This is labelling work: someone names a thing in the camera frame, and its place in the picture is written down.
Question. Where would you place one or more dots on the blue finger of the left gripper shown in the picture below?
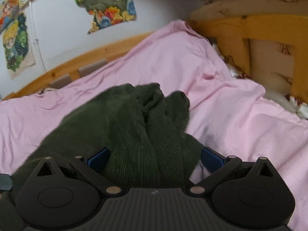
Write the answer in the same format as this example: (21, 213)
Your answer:
(6, 183)

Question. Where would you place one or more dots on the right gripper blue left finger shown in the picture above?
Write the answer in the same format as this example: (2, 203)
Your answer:
(90, 169)

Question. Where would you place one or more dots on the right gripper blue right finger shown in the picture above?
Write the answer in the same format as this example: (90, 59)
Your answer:
(220, 169)

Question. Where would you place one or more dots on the dark green corduroy shirt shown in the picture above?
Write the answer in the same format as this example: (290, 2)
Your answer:
(143, 129)

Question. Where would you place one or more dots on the pink bed sheet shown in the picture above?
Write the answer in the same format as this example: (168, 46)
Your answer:
(231, 116)

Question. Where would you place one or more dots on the blond chibi character poster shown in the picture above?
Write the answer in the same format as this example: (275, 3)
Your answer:
(17, 47)

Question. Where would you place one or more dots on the anime girl poster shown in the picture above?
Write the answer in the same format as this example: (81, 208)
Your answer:
(9, 9)

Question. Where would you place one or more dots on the wooden bed frame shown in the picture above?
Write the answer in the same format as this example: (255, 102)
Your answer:
(232, 34)

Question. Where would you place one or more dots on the white wall pipe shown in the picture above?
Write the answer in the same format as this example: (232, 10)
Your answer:
(38, 54)

